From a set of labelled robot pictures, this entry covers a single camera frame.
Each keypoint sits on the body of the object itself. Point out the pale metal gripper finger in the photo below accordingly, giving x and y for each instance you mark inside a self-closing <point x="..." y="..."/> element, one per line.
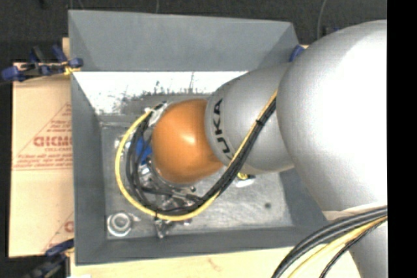
<point x="162" y="228"/>

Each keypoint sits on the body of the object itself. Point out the clear glass cup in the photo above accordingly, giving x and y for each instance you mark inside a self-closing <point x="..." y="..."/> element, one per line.
<point x="119" y="224"/>

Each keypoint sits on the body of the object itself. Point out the blue flat object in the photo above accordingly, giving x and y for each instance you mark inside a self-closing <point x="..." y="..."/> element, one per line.
<point x="144" y="149"/>

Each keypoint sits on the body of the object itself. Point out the white and yellow small object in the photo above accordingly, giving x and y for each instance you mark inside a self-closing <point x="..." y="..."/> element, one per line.
<point x="245" y="181"/>

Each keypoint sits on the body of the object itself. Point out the brown cardboard board red print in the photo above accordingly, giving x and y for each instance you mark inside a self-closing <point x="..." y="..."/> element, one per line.
<point x="39" y="205"/>

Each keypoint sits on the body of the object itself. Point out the grey metal bin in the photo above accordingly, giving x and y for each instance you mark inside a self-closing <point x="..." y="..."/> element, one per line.
<point x="182" y="45"/>

